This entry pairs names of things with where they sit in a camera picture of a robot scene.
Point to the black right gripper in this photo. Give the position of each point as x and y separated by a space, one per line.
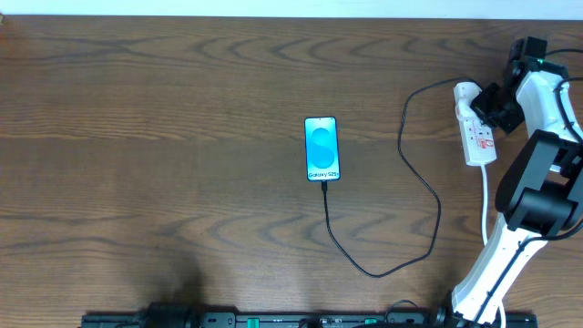
494 107

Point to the blue Galaxy smartphone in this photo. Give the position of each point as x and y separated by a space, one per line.
322 149

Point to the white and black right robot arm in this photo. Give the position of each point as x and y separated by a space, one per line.
539 199

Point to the white power strip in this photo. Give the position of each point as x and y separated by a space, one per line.
477 138

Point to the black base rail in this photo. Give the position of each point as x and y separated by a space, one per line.
402 314

